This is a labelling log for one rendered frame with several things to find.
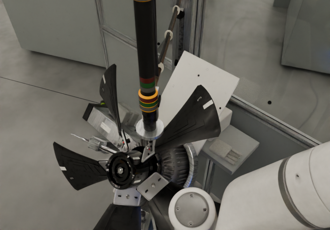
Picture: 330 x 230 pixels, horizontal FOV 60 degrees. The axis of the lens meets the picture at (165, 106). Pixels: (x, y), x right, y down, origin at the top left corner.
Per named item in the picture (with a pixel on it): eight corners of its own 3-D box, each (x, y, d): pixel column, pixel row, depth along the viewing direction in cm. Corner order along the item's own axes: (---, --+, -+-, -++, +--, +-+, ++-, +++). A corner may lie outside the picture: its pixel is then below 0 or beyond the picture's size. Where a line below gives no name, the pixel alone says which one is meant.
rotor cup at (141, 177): (140, 196, 99) (115, 204, 88) (121, 162, 105) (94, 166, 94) (168, 171, 94) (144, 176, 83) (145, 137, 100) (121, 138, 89)
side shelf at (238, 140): (203, 111, 164) (203, 108, 162) (258, 146, 146) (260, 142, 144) (174, 134, 152) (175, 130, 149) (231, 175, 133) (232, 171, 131)
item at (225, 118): (206, 110, 160) (208, 95, 153) (230, 125, 152) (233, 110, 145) (186, 126, 152) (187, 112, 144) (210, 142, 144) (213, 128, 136)
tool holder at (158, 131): (141, 113, 76) (138, 84, 69) (167, 115, 75) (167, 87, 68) (132, 139, 70) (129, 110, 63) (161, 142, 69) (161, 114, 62)
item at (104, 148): (133, 163, 106) (72, 136, 125) (134, 157, 106) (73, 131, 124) (129, 163, 104) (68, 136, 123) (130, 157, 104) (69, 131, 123)
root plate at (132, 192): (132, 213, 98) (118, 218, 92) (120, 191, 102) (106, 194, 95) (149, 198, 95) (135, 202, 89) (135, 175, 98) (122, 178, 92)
